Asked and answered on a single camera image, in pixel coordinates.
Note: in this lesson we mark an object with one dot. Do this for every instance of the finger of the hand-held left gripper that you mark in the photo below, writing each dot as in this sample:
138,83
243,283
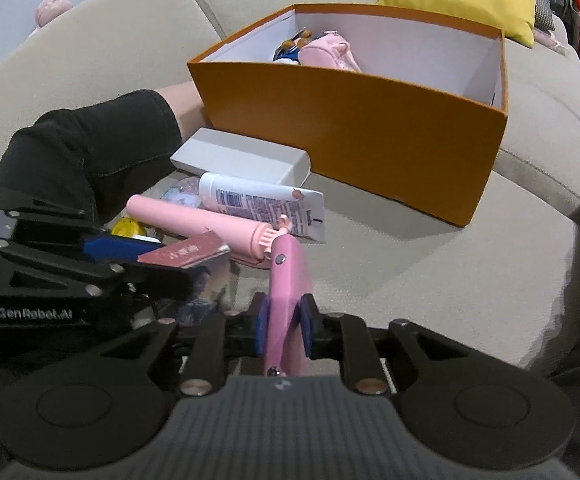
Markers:
120,280
120,249

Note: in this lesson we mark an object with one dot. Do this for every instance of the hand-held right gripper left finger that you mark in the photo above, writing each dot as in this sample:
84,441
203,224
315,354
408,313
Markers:
260,327

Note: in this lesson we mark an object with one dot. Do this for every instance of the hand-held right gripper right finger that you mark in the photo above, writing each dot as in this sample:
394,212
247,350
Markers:
307,327

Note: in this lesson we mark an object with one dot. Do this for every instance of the yellow toy car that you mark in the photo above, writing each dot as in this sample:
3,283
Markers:
129,228

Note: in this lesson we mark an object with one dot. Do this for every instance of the pink selfie stick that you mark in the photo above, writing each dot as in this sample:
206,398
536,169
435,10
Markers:
282,300

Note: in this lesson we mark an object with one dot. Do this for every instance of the maroon small box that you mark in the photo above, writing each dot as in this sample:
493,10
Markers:
190,255

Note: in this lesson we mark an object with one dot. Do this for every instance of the white cream tube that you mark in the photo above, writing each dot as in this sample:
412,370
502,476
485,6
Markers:
260,205

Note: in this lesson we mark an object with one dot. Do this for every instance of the orange cardboard box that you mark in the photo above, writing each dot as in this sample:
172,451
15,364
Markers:
369,135

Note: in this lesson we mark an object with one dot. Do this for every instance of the clear plastic ball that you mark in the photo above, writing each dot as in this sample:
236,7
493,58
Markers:
182,195

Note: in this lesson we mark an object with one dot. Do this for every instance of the person's left leg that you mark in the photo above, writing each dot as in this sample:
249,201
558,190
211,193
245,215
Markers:
95,150

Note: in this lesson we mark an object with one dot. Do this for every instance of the white rectangular box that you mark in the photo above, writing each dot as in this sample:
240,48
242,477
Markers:
240,157

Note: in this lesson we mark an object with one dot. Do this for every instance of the pink plush toy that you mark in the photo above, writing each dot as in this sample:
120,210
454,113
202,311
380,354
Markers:
52,10

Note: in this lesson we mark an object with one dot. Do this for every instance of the blue snack packet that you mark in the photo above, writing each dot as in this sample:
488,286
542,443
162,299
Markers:
290,50

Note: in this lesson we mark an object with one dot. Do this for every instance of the pink pouch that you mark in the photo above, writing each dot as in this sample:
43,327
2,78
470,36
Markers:
327,52

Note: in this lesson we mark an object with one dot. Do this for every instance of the pale pink cloth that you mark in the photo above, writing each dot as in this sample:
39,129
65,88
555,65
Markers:
549,39

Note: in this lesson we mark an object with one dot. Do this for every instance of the houndstooth cushion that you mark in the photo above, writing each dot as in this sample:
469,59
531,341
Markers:
543,7

